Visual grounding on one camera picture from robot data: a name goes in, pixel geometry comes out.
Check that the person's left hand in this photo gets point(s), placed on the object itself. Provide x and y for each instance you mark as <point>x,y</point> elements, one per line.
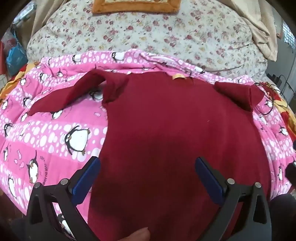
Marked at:
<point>138,235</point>

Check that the floral bed sheet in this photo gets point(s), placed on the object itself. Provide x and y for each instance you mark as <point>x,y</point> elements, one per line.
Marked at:
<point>150,30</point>

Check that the dark cloth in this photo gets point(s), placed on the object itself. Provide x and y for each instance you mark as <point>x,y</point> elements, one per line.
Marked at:
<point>283,217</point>

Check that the pink penguin print blanket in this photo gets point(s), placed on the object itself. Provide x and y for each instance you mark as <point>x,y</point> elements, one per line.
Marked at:
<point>57,120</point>

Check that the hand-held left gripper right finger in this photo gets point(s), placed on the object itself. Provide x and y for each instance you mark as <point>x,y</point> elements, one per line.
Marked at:
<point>208,180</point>

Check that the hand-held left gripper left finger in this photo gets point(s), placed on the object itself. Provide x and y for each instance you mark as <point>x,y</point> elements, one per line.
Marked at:
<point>86,179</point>

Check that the orange checkered cushion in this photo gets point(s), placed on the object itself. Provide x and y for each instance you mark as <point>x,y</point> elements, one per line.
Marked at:
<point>136,8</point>

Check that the blue plastic bag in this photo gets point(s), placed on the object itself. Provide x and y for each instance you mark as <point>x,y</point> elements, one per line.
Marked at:
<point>16,55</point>

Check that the barred window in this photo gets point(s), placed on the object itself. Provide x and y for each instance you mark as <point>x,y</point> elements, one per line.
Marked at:
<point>288,32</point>

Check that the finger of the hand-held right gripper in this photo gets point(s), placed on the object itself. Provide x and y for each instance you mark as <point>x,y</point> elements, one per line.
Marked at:
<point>291,170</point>

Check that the beige curtain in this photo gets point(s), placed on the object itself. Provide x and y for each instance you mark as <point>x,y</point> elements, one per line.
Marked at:
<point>261,27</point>
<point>46,14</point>

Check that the dark red shirt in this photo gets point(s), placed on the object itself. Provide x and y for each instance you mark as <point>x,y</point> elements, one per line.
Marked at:
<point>161,115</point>

